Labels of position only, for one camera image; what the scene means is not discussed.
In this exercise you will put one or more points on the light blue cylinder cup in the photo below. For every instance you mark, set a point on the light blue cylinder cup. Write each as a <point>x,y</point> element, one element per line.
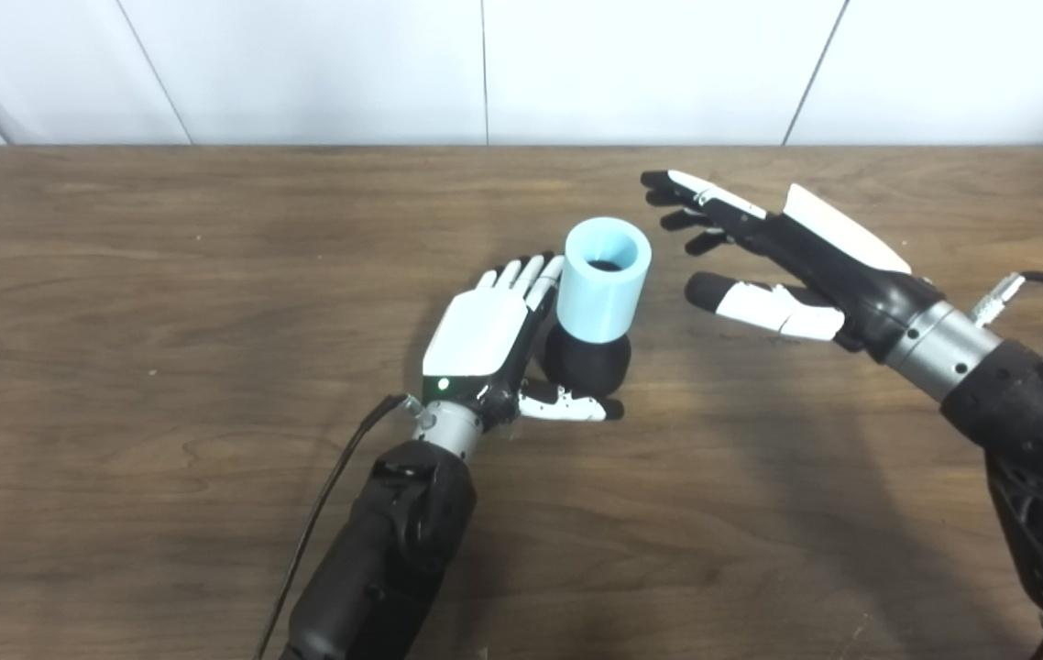
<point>599,307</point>

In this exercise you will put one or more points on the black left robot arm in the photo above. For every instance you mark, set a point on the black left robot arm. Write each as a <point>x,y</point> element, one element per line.
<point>375,568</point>

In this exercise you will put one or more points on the white and black right hand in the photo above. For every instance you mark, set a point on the white and black right hand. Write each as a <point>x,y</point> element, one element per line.
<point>851,275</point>

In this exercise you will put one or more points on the black flared nozzle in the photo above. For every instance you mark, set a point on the black flared nozzle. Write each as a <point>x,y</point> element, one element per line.
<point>586,367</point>

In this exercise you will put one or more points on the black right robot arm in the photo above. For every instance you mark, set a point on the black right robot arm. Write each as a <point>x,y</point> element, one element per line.
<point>1035,422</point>

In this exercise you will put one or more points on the white and black left hand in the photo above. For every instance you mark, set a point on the white and black left hand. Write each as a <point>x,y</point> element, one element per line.
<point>476,335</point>

